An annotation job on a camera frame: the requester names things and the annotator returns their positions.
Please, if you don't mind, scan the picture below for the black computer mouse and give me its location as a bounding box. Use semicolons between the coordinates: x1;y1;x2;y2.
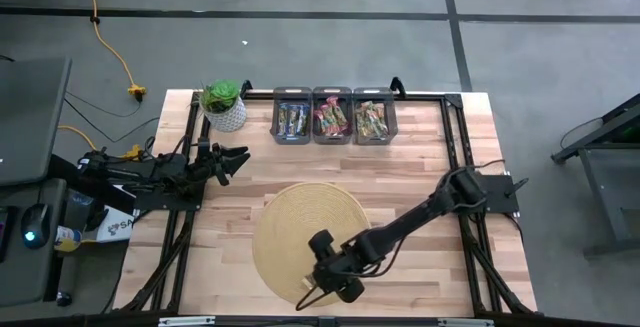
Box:
19;202;52;250

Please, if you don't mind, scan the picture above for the white printed box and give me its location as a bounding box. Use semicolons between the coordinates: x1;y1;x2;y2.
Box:
94;205;136;244

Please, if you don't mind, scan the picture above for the silver metal bracket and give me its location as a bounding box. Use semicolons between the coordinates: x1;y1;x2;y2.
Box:
438;318;495;327
158;315;216;327

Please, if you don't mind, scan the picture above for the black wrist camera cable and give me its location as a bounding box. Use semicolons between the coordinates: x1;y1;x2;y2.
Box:
294;286;334;312

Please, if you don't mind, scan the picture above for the round woven straw placemat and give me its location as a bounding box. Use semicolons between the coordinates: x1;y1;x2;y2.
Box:
251;181;372;307

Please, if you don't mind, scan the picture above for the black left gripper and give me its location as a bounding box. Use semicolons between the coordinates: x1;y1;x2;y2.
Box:
192;137;251;186

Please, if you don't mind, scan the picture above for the black aluminium table frame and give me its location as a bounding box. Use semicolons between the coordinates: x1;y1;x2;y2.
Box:
112;89;540;318

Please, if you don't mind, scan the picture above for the black floor cable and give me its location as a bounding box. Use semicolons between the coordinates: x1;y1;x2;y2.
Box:
64;91;161;144

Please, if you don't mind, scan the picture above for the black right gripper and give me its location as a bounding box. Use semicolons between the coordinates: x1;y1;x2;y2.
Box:
305;229;367;304

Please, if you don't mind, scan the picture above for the grey side desk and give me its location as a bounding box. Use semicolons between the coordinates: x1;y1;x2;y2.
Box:
0;176;69;309

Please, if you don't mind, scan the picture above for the succulent in white patterned pot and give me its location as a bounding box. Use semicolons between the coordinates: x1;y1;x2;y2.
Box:
198;78;248;134

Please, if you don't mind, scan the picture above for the blue Quaker Chewy granola bar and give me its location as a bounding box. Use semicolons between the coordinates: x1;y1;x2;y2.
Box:
277;103;290;137
287;103;300;138
297;103;311;137

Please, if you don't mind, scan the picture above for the white and yellow bottle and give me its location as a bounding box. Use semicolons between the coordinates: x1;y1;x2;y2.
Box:
53;224;84;253

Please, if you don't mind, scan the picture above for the grey translucent plastic bin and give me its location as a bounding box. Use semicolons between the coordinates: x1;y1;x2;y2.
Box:
312;85;355;146
270;85;315;146
352;85;400;147

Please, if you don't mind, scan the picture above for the black floor tape strip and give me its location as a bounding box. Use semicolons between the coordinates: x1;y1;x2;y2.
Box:
0;5;640;24
438;0;474;93

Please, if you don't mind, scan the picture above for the black cable by side table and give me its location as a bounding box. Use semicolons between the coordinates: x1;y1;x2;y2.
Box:
558;115;607;151

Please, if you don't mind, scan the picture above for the grey metal side table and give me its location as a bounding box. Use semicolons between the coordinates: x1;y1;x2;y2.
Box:
549;91;640;258

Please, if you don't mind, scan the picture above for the yellow extension cord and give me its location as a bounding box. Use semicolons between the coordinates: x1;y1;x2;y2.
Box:
57;125;145;162
73;0;145;97

